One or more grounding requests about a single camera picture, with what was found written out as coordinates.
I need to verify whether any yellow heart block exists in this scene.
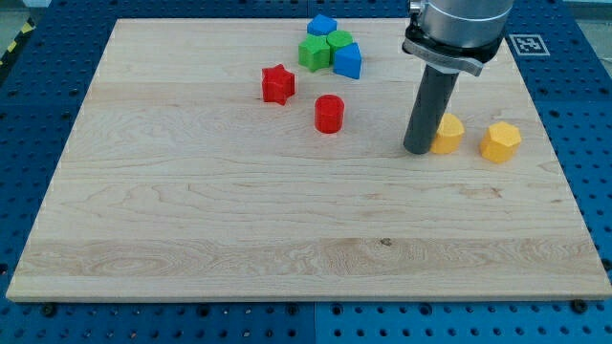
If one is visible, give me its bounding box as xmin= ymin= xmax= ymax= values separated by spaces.
xmin=430 ymin=113 xmax=465 ymax=155

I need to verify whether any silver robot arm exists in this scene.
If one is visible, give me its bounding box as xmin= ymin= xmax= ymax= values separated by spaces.
xmin=403 ymin=0 xmax=514 ymax=76

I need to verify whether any white fiducial marker tag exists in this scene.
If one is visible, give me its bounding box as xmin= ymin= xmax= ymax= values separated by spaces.
xmin=509 ymin=33 xmax=550 ymax=56

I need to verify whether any blue pentagon block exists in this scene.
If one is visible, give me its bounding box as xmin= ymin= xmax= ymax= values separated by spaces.
xmin=307 ymin=14 xmax=338 ymax=36

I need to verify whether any blue triangle block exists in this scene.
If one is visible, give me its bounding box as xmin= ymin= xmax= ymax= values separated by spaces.
xmin=334 ymin=43 xmax=362 ymax=79

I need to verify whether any black bolt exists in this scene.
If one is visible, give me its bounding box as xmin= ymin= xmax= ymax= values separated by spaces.
xmin=40 ymin=303 xmax=56 ymax=317
xmin=570 ymin=299 xmax=588 ymax=314

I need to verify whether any black bolt right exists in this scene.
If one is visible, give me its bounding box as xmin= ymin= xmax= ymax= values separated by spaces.
xmin=570 ymin=299 xmax=588 ymax=314

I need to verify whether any red star block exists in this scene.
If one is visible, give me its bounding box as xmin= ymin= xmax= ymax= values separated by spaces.
xmin=261 ymin=64 xmax=295 ymax=105

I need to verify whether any wooden board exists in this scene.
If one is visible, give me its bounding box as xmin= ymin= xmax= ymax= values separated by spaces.
xmin=7 ymin=19 xmax=611 ymax=303

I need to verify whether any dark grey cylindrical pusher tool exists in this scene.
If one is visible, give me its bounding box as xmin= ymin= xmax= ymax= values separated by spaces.
xmin=404 ymin=65 xmax=458 ymax=155

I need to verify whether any black bolt left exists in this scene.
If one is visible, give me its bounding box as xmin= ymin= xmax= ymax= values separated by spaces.
xmin=40 ymin=303 xmax=56 ymax=317

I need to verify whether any green cylinder block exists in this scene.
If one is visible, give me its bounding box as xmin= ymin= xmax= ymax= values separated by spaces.
xmin=326 ymin=30 xmax=354 ymax=64

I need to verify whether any yellow hexagon block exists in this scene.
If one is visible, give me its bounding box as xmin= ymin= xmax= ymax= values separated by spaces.
xmin=479 ymin=121 xmax=522 ymax=163

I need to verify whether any green star block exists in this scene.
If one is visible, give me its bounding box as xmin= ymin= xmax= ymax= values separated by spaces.
xmin=298 ymin=34 xmax=331 ymax=72

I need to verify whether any red cylinder block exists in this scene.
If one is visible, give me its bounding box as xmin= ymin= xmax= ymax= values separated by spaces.
xmin=315 ymin=95 xmax=344 ymax=134

